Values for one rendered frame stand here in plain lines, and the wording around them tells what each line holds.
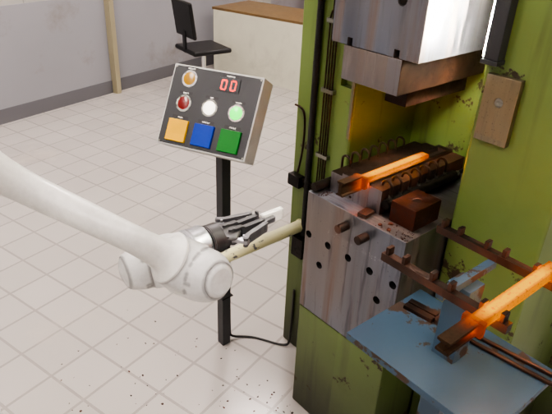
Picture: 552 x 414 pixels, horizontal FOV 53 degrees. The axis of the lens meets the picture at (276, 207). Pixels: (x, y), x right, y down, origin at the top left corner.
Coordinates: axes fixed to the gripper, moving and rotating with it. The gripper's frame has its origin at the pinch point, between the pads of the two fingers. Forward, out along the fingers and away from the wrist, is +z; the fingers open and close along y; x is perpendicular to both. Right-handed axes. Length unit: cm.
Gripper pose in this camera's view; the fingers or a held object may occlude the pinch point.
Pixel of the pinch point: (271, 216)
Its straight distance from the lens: 142.8
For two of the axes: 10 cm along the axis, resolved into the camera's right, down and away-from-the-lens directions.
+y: 6.5, 3.9, -6.5
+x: 0.4, -8.7, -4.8
